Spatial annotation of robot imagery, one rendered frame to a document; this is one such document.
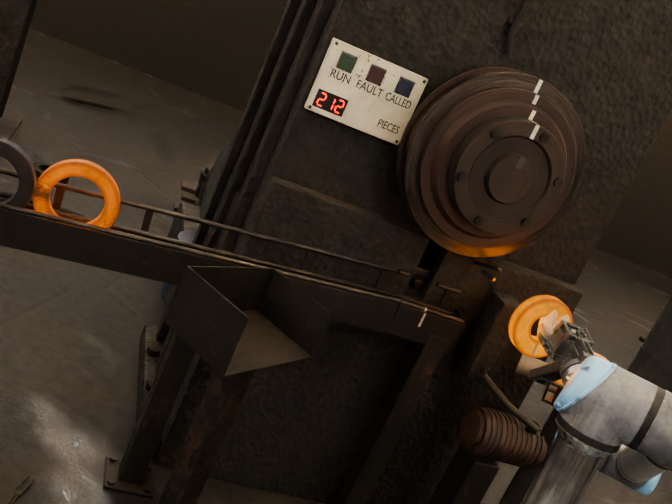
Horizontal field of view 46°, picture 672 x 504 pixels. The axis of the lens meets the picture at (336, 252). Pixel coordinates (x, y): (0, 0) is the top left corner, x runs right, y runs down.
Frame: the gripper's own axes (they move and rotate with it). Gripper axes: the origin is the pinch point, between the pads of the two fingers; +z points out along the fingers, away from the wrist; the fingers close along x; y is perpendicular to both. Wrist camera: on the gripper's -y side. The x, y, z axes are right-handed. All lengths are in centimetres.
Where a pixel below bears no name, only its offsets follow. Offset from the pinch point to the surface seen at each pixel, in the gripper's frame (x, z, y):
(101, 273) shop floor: 88, 115, -123
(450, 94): 41, 28, 32
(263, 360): 65, -19, -22
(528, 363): -10.8, 6.5, -18.6
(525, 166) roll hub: 19.6, 17.1, 27.1
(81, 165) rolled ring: 112, 17, -15
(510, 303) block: -1.7, 16.8, -9.4
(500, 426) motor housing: -7.7, -5.1, -32.4
